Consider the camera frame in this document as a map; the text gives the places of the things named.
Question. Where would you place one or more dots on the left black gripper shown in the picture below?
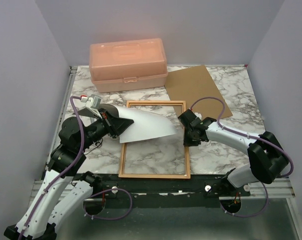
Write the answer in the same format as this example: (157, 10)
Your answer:
(115, 126)

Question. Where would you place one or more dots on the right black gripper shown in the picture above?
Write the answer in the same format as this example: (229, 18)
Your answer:
(188, 141)

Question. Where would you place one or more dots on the landscape photo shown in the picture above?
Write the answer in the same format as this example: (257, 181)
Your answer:
(146, 125)

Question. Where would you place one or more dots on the brown fibreboard backing board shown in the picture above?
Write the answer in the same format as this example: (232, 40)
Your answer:
(193, 83)

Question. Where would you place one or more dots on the orange wooden picture frame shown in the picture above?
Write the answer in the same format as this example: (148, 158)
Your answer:
(122, 173)

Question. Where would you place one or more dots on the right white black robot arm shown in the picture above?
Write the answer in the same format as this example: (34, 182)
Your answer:
(266, 157)

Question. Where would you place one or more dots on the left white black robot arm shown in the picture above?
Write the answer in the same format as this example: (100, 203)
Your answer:
(47, 211)

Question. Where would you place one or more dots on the silver combination wrench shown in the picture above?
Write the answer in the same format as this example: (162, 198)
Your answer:
(98, 143)

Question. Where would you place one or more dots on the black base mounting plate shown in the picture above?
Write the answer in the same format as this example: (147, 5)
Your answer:
(112, 192)

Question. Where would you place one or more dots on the translucent orange plastic toolbox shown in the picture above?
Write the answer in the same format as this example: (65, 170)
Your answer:
(128, 65)

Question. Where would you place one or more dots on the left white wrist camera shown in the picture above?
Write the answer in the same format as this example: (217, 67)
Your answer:
(91, 102)

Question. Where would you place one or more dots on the aluminium extrusion rail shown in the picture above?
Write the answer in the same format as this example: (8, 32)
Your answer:
(281, 188)

